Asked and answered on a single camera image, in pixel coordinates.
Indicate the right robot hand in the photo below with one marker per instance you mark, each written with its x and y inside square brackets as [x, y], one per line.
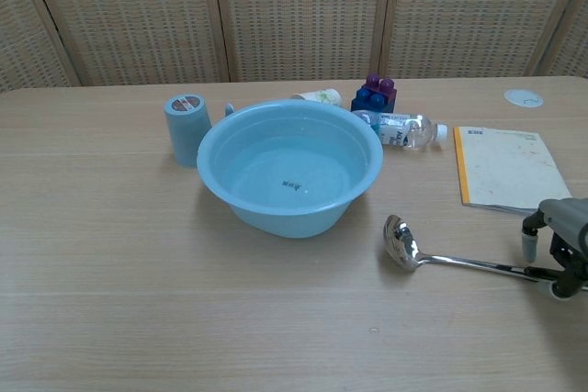
[567, 222]

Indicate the clear plastic water bottle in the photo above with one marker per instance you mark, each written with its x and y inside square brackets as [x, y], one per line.
[404, 130]

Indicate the light blue plastic bowl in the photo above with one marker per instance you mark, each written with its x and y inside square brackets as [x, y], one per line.
[289, 171]

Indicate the white booklet orange spine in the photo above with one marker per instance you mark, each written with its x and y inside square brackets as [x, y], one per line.
[505, 167]

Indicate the blue building block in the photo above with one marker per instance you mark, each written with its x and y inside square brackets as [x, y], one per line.
[372, 102]

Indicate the purple building block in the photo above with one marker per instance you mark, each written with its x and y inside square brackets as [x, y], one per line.
[381, 83]

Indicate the white paper cup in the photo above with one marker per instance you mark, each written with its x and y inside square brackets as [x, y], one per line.
[321, 97]

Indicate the woven folding screen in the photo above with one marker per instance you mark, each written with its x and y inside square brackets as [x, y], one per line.
[294, 15]

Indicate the light blue upturned mug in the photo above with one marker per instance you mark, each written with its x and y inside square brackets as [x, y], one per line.
[186, 135]

